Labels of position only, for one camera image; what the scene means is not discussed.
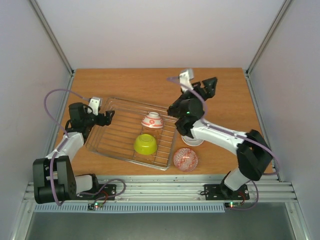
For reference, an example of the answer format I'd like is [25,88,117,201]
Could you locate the chrome wire dish rack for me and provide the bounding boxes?
[85,97,178,171]

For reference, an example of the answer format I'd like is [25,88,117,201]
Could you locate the red floral pattern bowl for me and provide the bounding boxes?
[141,112,164,129]

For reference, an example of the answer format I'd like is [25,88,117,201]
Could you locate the green and white bowl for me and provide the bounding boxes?
[133,134,158,155]

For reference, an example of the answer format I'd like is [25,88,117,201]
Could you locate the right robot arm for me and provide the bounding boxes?
[167,76,274,200]

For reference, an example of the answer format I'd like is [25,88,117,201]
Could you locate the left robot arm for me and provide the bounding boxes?
[32,102,115,206]

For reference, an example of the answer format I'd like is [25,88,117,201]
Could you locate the red geometric pattern bowl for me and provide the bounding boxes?
[173,147,199,172]

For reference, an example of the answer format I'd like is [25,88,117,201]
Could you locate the left controller board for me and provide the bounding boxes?
[87,202,104,211]

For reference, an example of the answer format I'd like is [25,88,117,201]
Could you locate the controller board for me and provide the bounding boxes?
[87,202,104,211]
[224,201,244,209]

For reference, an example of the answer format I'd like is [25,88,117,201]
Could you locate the right controller board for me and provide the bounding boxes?
[224,201,244,209]

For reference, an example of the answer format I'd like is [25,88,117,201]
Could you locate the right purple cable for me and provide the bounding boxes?
[166,76,280,212]

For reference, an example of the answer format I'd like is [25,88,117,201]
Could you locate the purple cable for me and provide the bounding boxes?
[43,88,127,208]
[166,76,280,212]

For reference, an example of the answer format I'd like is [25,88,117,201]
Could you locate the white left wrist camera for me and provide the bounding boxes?
[87,96,102,116]

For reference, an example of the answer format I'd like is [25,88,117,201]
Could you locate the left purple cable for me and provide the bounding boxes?
[43,88,127,208]

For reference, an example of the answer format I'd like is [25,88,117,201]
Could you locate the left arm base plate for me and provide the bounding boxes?
[75,184,117,201]

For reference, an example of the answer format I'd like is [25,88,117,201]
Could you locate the slotted grey cable duct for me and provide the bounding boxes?
[34,202,225,214]

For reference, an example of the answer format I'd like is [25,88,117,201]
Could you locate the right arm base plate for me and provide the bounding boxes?
[200,184,250,201]

